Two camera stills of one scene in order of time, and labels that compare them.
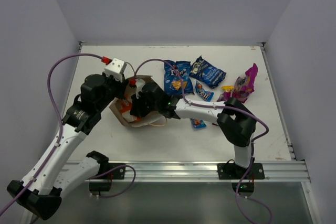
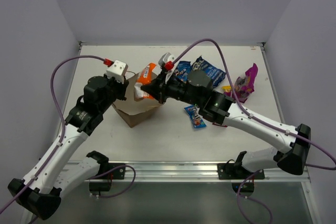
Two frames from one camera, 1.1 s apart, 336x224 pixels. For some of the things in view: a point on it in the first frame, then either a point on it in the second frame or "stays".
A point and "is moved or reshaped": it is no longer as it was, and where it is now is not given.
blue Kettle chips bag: (206, 73) stays
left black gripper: (122, 91) stays
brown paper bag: (116, 107) is moved or reshaped
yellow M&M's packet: (228, 88) stays
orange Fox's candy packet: (125, 109) -> (144, 78)
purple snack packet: (245, 85) stays
